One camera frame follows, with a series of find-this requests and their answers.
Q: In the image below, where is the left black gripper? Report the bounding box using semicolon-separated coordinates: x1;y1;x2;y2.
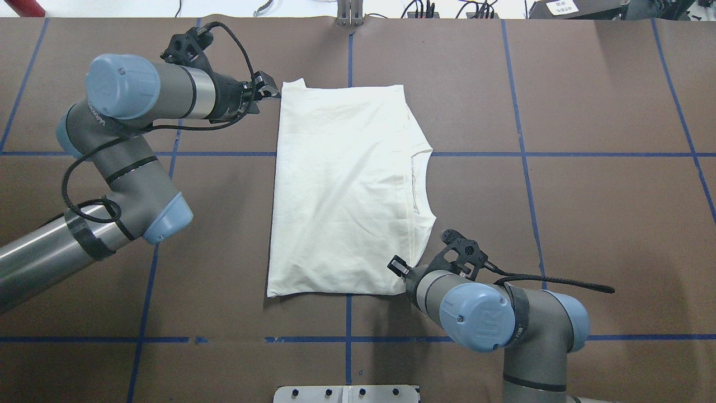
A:
210;71;281;123

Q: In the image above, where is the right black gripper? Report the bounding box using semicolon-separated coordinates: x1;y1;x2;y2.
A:
387;255;434;306

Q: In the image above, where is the cream long-sleeve cat shirt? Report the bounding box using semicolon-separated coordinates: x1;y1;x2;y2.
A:
266;79;436;298

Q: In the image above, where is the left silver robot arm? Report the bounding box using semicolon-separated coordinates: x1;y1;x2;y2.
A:
1;54;280;313

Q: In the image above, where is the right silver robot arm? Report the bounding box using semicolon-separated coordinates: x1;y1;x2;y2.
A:
387;252;615;402

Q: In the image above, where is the red cylindrical bottle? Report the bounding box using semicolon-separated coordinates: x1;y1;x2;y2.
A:
4;0;46;18

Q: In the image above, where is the black device white label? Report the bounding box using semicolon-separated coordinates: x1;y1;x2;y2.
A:
527;1;629;20

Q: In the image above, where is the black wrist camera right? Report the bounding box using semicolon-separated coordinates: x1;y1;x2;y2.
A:
435;229;498;282

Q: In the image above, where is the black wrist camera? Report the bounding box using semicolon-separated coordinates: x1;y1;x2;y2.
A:
160;26;213;72
435;229;498;282

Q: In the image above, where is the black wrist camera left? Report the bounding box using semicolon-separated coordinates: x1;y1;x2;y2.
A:
160;26;213;72

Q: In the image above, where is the white camera post base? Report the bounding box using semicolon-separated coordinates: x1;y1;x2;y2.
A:
273;385;422;402

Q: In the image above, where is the aluminium frame post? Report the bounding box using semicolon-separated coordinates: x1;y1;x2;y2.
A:
337;0;365;26

